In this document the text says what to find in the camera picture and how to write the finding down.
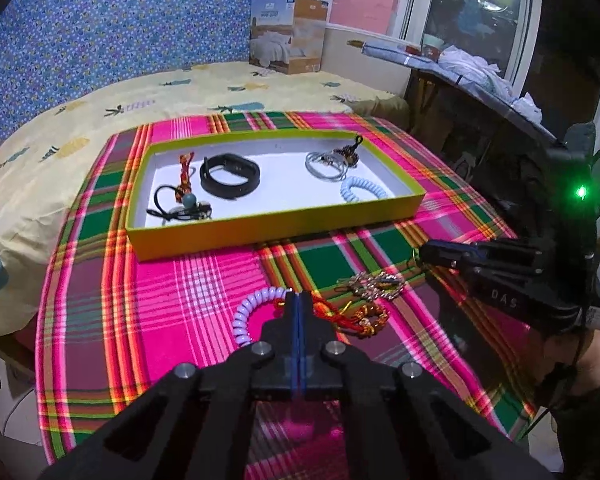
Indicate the black wristband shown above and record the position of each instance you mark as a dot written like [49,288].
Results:
[220,191]

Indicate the dark beaded charm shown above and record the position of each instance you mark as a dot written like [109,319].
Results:
[349,151]

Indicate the pink green plaid cloth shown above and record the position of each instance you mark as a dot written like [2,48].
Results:
[180,300]

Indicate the window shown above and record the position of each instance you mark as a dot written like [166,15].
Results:
[475,10]

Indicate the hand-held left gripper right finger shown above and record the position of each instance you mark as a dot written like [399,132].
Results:
[315,360]

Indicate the ironing board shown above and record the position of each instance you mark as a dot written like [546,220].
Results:
[395,52]

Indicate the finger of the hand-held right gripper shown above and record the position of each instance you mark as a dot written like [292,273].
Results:
[515,250]
[445,258]

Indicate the yellow cardboard box tray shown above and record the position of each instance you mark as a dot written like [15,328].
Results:
[280,225]

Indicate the blue floral headboard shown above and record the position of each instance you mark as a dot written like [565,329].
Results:
[120,35]

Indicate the white crumpled cloth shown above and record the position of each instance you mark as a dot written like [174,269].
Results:
[472,72]

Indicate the cardboard box with bedding picture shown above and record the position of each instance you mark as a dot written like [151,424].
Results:
[290,35]

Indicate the silver bangle with dark tassel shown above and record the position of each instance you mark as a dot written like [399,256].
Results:
[320,170]

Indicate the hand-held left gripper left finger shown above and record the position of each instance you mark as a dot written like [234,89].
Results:
[280,360]

